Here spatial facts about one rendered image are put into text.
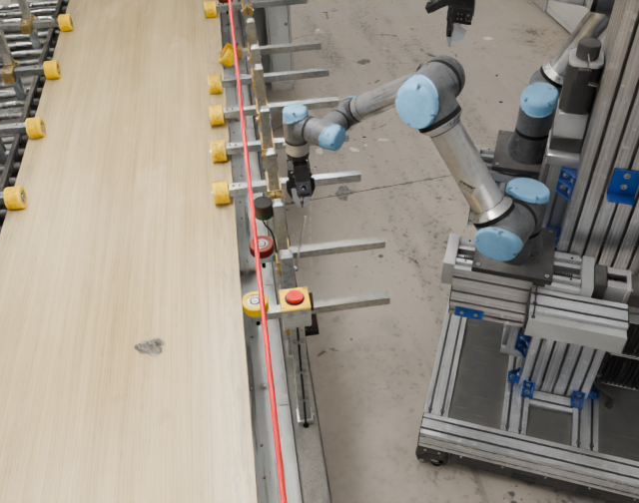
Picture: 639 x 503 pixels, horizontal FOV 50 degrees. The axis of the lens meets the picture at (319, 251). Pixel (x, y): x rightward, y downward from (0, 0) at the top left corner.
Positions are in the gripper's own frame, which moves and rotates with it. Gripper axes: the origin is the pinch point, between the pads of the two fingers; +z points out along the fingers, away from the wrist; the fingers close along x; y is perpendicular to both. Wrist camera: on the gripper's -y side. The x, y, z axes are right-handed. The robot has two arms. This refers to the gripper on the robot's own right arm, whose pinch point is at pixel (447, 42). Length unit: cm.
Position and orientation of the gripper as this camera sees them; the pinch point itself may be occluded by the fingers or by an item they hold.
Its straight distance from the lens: 249.5
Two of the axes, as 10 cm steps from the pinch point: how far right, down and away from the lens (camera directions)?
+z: 0.4, 7.2, 6.9
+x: 2.9, -6.7, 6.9
